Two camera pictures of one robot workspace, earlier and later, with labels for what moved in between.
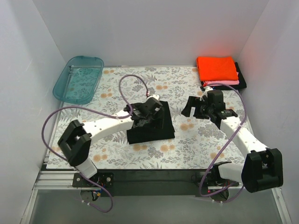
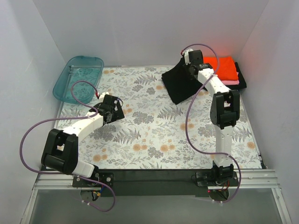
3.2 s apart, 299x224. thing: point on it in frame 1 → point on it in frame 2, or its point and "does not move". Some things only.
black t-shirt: x=146 y=134 → x=181 y=82
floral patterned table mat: x=156 y=117 does not move
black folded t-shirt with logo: x=242 y=83 does not move
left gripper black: x=145 y=122 → x=114 y=108
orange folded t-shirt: x=217 y=68 does not move
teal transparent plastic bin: x=78 y=80 does not move
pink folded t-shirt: x=235 y=82 does not move
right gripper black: x=197 y=108 → x=187 y=67
